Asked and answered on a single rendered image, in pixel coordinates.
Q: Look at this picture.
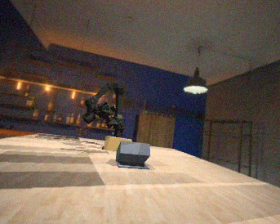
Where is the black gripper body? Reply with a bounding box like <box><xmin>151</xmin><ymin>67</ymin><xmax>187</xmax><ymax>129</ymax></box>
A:
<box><xmin>96</xmin><ymin>101</ymin><xmax>113</xmax><ymax>128</ymax></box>

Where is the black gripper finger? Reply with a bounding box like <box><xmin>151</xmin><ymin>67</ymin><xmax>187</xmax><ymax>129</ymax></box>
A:
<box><xmin>108</xmin><ymin>119</ymin><xmax>118</xmax><ymax>127</ymax></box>
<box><xmin>101</xmin><ymin>104</ymin><xmax>114</xmax><ymax>114</ymax></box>

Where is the grey square panel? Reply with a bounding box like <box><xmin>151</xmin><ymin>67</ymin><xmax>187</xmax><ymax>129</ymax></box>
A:
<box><xmin>116</xmin><ymin>141</ymin><xmax>150</xmax><ymax>169</ymax></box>

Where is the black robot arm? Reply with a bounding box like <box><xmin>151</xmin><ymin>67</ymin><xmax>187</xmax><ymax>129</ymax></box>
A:
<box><xmin>82</xmin><ymin>83</ymin><xmax>126</xmax><ymax>138</ymax></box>

